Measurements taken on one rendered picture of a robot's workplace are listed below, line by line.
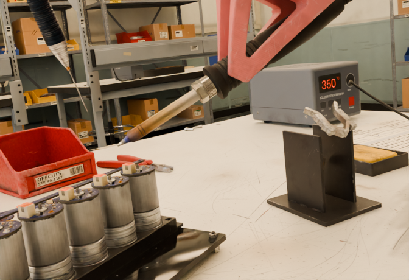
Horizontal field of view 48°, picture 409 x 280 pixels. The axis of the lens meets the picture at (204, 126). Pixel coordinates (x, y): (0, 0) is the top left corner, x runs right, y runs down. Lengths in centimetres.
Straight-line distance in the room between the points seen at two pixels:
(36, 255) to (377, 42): 527
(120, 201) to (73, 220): 3
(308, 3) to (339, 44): 544
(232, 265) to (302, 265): 5
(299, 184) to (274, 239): 7
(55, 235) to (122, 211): 5
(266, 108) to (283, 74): 8
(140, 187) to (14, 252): 10
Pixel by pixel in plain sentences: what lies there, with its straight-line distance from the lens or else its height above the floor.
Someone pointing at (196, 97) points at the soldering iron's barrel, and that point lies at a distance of 30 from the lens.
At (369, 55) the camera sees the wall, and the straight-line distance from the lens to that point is 551.
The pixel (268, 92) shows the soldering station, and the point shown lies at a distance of 80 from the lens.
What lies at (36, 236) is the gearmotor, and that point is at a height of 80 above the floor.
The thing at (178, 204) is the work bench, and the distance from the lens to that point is 44.
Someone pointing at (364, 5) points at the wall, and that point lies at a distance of 554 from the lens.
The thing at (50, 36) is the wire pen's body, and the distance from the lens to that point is 27.
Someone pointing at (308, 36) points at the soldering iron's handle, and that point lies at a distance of 32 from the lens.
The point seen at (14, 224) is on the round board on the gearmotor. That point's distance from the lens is 26.
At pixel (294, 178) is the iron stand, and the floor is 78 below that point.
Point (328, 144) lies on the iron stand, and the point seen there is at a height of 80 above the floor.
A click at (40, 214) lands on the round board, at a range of 27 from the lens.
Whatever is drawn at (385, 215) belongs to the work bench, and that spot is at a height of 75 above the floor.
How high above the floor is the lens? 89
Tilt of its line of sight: 9 degrees down
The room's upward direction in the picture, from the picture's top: 6 degrees counter-clockwise
